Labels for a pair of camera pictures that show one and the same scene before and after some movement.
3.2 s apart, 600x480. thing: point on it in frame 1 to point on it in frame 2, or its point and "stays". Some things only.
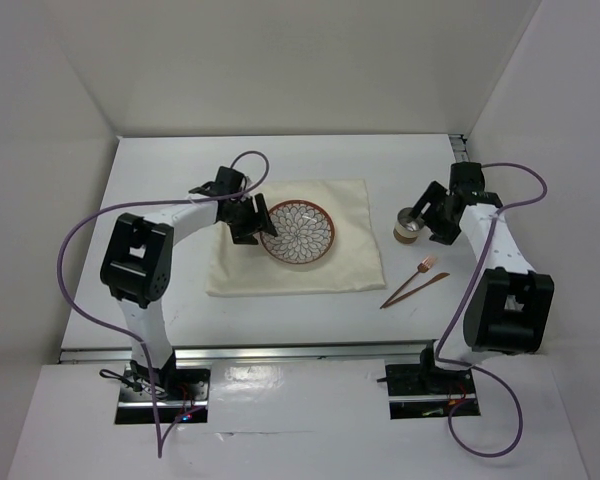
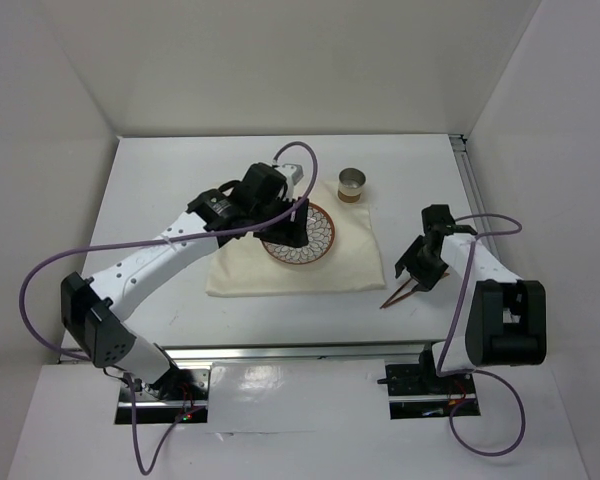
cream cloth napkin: (350, 264) stays
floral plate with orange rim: (305, 232) stays
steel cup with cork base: (406, 230) to (350, 184)
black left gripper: (259, 220) to (290, 232)
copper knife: (426, 283) stays
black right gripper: (445, 234) to (428, 279)
